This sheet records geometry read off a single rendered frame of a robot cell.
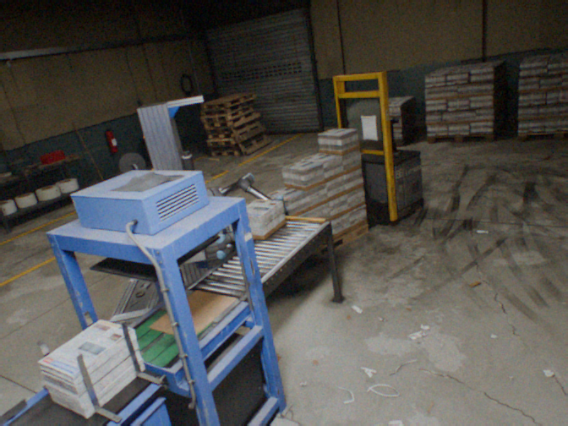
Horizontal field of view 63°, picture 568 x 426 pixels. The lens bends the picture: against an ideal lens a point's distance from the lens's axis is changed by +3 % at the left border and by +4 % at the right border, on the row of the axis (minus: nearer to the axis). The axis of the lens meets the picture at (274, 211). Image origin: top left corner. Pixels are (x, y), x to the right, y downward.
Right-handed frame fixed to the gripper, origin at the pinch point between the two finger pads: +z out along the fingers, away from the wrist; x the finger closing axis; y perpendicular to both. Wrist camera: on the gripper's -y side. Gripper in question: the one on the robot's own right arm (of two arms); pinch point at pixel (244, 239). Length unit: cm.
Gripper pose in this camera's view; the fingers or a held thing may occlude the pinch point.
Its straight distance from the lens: 401.6
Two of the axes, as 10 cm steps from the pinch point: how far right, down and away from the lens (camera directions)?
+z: 5.3, -3.8, 7.6
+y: -1.7, -9.2, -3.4
